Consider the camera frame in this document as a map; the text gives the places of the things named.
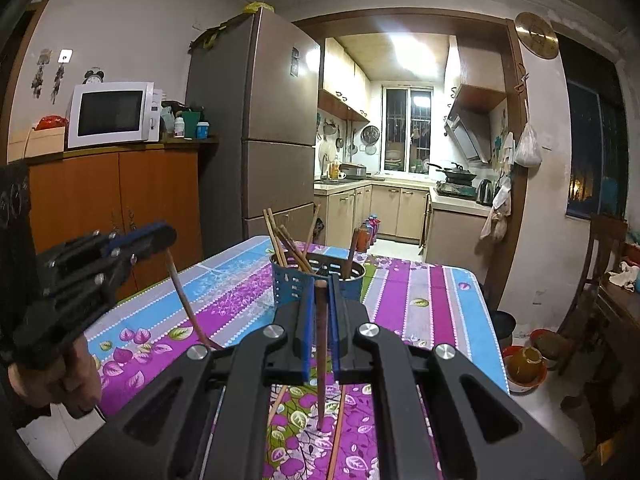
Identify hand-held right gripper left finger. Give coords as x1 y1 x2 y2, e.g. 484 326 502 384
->
57 284 317 480

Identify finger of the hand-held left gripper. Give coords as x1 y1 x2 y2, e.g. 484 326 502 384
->
96 252 153 293
102 221 179 262

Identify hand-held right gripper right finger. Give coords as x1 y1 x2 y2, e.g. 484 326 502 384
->
326 273 587 480

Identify blue slotted utensil holder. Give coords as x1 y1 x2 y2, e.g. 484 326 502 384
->
269 254 366 312

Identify dark reddish brown chopstick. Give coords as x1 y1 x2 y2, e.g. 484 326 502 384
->
312 278 332 434

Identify plain brown chopstick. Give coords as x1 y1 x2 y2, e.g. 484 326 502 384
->
326 411 347 480
266 384 289 427
163 247 227 354

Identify row of wooden chopsticks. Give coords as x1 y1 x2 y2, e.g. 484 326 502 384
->
262 203 362 282

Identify person's left hand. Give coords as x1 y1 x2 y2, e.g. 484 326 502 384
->
9 342 104 419

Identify orange wooden cabinet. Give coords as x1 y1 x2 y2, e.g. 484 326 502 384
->
22 136 219 302

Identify floral purple blue tablecloth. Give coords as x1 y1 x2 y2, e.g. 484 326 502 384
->
84 234 512 480

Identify row of floor bottles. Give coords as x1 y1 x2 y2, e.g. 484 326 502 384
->
354 217 384 252

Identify green cup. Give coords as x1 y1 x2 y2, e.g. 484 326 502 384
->
181 109 202 140

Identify white microwave oven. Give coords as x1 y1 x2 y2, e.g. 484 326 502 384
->
66 81 164 150

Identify beige kitchen base cabinets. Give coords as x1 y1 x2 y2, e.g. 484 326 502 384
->
313 182 434 247

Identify beige box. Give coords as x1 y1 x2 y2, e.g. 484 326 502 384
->
7 126 68 164

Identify grey tall refrigerator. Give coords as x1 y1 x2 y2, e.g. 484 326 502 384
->
185 7 322 262

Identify black waste bin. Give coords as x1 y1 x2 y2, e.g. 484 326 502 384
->
489 309 517 352

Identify orange plastic basin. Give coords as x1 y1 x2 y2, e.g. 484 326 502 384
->
502 344 549 394

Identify black wok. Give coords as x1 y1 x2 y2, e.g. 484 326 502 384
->
426 161 479 184

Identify hanging cloth bags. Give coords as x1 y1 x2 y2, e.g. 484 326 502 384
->
479 175 514 242

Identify steel electric kettle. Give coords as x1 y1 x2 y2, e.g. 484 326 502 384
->
474 178 496 206

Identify barred kitchen window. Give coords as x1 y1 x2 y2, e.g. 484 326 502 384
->
381 84 434 174

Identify steel range hood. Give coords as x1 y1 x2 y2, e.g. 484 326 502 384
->
444 107 492 167

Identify wooden chair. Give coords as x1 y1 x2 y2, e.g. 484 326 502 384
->
554 214 629 377

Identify white hanging plastic bag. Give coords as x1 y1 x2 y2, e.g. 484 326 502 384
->
513 122 544 167

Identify dark wooden side table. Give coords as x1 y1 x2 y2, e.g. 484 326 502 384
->
560 279 640 463

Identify kitchen ceiling light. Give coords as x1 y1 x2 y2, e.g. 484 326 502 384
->
394 29 452 77

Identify dark room window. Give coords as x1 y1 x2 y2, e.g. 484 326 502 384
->
564 34 632 222

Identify hanging wall ornaments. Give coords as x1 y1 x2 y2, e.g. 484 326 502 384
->
30 48 69 106

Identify beige wall cabinets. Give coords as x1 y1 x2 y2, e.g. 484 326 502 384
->
319 36 372 123

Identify wooden wall cabinet above hood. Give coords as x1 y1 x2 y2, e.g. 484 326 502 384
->
444 35 509 114

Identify gold round wall clock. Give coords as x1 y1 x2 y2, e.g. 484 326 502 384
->
514 11 560 60

